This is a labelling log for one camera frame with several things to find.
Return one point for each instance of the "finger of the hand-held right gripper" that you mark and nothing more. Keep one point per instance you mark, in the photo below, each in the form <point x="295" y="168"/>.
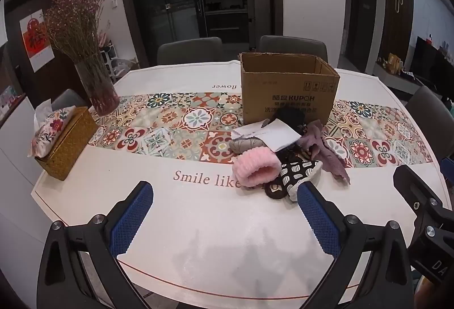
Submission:
<point x="448" y="170"/>
<point x="411" y="185"/>

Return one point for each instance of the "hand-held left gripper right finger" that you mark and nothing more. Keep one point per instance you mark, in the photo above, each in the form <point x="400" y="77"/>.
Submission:
<point x="319" y="220"/>

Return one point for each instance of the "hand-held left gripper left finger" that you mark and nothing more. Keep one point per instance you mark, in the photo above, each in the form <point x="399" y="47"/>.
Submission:
<point x="130" y="220"/>

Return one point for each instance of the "white sock with black pattern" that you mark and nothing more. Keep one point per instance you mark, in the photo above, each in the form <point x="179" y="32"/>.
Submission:
<point x="301" y="170"/>

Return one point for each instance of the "purple cloth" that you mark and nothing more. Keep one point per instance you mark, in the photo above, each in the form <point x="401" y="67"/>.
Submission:
<point x="331" y="160"/>

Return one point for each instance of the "pink fluffy slipper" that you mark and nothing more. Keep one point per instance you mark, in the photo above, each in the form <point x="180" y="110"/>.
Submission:
<point x="253" y="167"/>

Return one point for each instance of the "white thin cloth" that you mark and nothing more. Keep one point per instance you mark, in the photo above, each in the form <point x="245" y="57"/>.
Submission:
<point x="269" y="133"/>

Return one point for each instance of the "grey printed pouch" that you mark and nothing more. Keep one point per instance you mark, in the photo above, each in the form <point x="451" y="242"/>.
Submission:
<point x="248" y="145"/>

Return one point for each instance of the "black fluffy item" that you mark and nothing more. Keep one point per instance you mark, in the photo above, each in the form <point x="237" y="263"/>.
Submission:
<point x="289" y="117"/>

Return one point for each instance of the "brown cardboard box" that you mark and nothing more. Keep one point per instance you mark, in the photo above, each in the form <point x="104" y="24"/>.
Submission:
<point x="283" y="96"/>

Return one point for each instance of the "grey dining chair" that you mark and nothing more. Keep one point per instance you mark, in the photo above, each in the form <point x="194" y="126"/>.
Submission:
<point x="189" y="50"/>
<point x="431" y="110"/>
<point x="292" y="44"/>
<point x="67" y="99"/>

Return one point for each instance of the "woven wicker tissue box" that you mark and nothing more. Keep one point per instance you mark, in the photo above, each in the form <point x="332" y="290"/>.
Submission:
<point x="71" y="146"/>

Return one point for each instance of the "white television cabinet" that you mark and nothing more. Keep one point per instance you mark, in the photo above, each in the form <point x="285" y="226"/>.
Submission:
<point x="397" y="80"/>

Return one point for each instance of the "black television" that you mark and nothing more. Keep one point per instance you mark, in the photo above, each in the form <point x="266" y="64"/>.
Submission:
<point x="434" y="64"/>

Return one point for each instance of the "yellow box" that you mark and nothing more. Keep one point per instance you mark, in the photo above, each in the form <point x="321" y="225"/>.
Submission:
<point x="394" y="63"/>

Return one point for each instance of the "floral tissue cover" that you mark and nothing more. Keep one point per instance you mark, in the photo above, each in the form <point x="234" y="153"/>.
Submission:
<point x="49" y="128"/>

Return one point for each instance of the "glass vase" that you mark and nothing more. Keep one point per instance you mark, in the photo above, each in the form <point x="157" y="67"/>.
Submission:
<point x="97" y="89"/>

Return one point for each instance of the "white shoe rack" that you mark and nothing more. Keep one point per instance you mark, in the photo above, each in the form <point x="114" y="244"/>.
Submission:
<point x="111" y="62"/>

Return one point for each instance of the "slatted wooden door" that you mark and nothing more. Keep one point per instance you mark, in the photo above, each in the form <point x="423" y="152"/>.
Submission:
<point x="397" y="7"/>

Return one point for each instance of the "dried flower bouquet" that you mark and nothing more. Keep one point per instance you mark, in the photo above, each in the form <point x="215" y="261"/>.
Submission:
<point x="76" y="21"/>

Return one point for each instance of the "wall calendar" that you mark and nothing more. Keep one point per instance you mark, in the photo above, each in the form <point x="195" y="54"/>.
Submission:
<point x="35" y="43"/>

